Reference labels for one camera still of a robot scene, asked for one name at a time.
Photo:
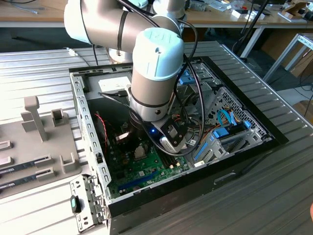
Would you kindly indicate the silver green CPU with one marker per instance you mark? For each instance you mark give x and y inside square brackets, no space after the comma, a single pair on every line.
[141,151]

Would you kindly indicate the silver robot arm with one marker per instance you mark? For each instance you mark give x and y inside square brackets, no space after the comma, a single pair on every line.
[156,73]

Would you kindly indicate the green motherboard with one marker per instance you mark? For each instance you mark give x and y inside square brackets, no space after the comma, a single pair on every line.
[146,171]

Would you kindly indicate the blue expansion slot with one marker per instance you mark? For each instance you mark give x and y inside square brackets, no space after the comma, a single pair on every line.
[137,181]

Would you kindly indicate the grey power supply unit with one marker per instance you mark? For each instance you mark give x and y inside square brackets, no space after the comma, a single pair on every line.
[93,85]

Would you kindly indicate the blue drive latch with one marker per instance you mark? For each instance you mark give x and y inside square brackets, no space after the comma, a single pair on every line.
[185,79]

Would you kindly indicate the black PC case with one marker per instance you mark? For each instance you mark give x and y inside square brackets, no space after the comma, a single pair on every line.
[195,186]

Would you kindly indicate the blue disk carrier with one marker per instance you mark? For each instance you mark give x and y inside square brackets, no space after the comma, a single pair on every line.
[220,133]

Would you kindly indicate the metal drive cage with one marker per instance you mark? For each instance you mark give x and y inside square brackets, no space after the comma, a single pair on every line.
[207,73]

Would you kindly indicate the black teal case latch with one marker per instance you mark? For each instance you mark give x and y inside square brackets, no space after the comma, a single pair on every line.
[73,204]

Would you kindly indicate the grey parts rack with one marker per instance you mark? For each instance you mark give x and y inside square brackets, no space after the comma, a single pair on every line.
[27,147]

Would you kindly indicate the perforated metal disk cage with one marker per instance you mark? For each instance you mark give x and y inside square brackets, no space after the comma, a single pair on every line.
[256,138]

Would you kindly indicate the dark RAM stick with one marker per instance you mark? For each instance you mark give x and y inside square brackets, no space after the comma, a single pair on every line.
[17,169]
[17,183]

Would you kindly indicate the small white box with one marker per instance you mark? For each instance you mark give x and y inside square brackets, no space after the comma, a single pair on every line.
[236,14]

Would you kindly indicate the black stand pole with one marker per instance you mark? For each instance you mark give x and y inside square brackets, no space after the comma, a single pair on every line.
[254,17]

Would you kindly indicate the brown cardboard box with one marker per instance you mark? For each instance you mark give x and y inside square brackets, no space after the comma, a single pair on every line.
[303,63]

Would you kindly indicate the open cardboard box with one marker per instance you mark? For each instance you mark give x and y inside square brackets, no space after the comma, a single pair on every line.
[293,11]

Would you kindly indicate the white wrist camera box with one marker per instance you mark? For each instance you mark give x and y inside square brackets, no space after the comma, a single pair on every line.
[171,144]

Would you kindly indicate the blue plastic drive rail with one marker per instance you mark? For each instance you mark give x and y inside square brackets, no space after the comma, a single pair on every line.
[201,151]

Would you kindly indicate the metal card bracket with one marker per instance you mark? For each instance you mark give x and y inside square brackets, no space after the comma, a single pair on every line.
[83,186]

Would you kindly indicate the aluminium profile frame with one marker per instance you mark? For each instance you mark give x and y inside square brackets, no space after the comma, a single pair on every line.
[281,57]

